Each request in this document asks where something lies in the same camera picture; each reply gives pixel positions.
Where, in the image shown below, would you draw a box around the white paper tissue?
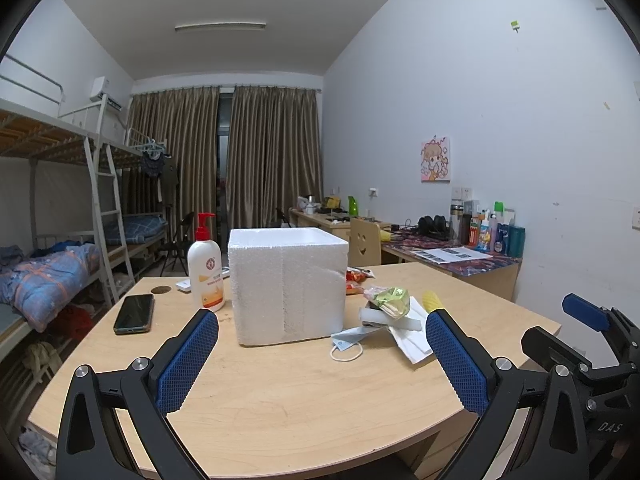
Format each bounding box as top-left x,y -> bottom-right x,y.
388,296 -> 433,365

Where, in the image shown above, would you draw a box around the green tissue packet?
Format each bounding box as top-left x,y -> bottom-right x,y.
363,286 -> 410,320

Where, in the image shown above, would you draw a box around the blue surgical face mask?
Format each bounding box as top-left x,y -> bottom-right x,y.
329,326 -> 390,363

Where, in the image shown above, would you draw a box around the long wooden desk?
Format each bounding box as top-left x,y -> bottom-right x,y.
288,209 -> 521,301

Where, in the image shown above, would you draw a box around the teal shampoo bottle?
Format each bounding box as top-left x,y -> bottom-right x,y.
508,226 -> 526,258

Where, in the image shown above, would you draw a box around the black smartphone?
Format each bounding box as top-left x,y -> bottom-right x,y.
113,294 -> 155,336

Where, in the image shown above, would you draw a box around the printed paper sheet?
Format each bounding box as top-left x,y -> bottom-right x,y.
413,247 -> 492,266

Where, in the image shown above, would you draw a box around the black headphones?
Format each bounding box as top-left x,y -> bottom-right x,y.
418,214 -> 450,242

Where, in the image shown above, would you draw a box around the blue plaid quilt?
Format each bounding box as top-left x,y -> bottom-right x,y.
1,244 -> 100,333

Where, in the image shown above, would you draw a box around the steel thermos bottle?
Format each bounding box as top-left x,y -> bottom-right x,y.
449,198 -> 463,242

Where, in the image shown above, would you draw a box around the white remote control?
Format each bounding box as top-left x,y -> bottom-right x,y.
176,266 -> 230,292

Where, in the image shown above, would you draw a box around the red snack packet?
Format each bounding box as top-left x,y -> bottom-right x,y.
345,266 -> 375,295

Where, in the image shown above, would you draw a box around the black folding chair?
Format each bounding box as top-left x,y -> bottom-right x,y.
160,211 -> 195,276

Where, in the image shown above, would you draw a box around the anime girl poster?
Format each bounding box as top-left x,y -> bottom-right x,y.
421,136 -> 450,182

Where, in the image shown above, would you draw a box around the white lotion pump bottle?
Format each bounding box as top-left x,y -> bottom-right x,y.
188,212 -> 224,312

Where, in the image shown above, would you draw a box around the white styrofoam box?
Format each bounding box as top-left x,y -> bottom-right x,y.
228,228 -> 348,347

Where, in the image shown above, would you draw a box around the left brown curtain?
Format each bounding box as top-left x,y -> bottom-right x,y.
120,87 -> 220,229

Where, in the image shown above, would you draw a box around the brown curtain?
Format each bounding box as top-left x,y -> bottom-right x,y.
120,87 -> 220,229
226,87 -> 322,229

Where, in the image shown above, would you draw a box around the right brown curtain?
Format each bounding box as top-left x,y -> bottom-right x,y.
226,87 -> 322,229

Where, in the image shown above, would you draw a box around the metal bunk bed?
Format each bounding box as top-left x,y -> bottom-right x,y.
1,54 -> 164,356

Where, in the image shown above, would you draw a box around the white air conditioner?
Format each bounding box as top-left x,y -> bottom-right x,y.
89,76 -> 122,112

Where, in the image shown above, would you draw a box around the ceiling tube light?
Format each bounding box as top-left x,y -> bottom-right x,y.
174,21 -> 267,32

